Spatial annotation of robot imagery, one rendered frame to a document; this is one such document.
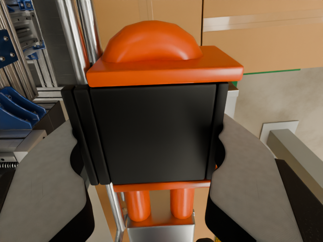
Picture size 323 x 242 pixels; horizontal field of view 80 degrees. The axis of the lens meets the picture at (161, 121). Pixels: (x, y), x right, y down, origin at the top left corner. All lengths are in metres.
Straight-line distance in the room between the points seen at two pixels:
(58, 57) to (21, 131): 0.73
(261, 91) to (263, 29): 0.84
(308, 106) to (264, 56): 1.10
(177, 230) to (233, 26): 0.77
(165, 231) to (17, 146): 0.45
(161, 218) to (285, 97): 1.68
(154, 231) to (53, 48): 1.18
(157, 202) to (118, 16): 0.70
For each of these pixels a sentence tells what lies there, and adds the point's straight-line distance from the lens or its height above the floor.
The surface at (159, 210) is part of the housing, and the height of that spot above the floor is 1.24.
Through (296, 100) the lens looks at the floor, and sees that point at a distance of 1.89.
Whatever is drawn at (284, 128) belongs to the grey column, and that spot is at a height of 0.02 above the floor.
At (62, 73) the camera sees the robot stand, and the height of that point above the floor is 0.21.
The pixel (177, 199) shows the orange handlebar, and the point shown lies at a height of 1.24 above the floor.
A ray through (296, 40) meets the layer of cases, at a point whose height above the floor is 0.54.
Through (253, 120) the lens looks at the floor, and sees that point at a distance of 1.80.
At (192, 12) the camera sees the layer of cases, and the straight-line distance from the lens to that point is 0.82.
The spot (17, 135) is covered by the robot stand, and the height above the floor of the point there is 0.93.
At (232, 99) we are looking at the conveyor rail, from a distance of 0.90.
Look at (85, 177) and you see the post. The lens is 1.34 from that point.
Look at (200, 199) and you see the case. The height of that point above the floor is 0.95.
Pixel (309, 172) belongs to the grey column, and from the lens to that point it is 1.62.
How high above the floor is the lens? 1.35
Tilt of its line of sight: 58 degrees down
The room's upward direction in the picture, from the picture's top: 176 degrees clockwise
